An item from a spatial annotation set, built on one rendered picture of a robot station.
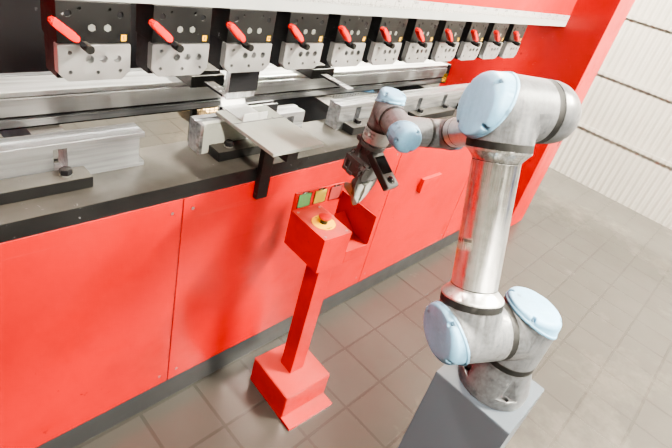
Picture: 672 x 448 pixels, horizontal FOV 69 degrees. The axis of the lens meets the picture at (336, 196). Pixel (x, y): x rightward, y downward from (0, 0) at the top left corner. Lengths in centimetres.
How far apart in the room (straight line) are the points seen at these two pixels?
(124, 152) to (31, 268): 34
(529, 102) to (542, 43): 237
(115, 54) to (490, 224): 86
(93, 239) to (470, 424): 93
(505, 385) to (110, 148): 104
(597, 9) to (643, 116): 168
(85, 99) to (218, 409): 110
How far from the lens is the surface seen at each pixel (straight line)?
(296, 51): 150
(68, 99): 152
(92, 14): 117
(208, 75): 163
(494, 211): 89
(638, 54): 464
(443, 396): 116
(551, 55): 321
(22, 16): 172
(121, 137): 131
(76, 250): 128
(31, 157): 126
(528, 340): 102
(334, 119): 180
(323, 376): 189
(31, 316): 136
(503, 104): 84
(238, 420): 188
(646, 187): 473
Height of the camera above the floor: 156
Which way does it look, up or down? 30 degrees down
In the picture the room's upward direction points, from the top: 16 degrees clockwise
